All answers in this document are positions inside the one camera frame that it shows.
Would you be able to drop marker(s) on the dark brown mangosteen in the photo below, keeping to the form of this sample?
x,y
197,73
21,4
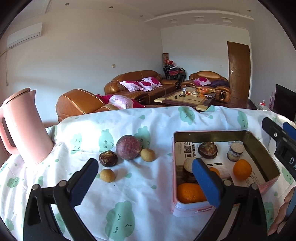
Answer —
x,y
108,158

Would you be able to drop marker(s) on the brown leather armchair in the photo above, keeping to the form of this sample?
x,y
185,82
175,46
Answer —
x,y
219,83

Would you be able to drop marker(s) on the white cloud-print tablecloth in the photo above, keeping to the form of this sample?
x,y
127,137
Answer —
x,y
137,205

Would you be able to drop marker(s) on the pink Genji biscuit tin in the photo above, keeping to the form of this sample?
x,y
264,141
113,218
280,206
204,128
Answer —
x,y
185,145

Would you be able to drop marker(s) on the purple passion fruit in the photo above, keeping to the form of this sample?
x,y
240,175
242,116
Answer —
x,y
128,147

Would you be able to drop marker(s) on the glass-top coffee table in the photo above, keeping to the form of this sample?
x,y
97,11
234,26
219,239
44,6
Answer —
x,y
199,98

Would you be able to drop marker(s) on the brown leather chaise sofa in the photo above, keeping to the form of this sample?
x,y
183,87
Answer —
x,y
79,102

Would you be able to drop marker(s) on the pink quilted pillow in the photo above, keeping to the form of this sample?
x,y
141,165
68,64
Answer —
x,y
121,102

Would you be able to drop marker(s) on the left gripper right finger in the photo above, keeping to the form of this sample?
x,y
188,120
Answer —
x,y
250,220

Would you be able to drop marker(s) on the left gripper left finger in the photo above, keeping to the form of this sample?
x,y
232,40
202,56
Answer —
x,y
40,223

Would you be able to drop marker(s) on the orange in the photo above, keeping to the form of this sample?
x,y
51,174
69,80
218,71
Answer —
x,y
242,170
215,170
190,193

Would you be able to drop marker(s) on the small jar with lid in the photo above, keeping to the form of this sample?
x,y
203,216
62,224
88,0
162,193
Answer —
x,y
236,150

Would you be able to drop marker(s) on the white wall air conditioner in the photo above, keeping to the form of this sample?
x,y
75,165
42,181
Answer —
x,y
24,35

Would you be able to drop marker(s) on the pink electric kettle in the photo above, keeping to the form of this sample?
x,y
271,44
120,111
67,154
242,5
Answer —
x,y
25,133

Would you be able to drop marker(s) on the dark mangosteen in tin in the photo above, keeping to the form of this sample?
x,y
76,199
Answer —
x,y
208,150

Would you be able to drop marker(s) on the yellow-green round fruit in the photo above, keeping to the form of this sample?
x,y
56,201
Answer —
x,y
107,175

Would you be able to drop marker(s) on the small yellow longan fruit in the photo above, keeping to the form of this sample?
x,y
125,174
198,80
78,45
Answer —
x,y
148,155

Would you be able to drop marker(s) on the brown wooden door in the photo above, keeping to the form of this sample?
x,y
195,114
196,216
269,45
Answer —
x,y
239,69

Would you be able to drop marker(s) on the white magenta floral cushion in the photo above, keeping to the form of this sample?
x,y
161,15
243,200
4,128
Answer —
x,y
132,86

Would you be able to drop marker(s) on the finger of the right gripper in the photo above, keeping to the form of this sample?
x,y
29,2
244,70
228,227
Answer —
x,y
275,132
289,130

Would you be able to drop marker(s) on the stacked dark chairs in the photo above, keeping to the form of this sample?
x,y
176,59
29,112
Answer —
x,y
171,70

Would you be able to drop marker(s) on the black television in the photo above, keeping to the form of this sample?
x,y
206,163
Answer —
x,y
284,102

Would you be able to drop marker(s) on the brown leather three-seat sofa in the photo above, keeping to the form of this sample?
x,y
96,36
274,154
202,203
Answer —
x,y
168,86

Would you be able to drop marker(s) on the armchair floral cushion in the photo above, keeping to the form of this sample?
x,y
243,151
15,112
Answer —
x,y
202,81

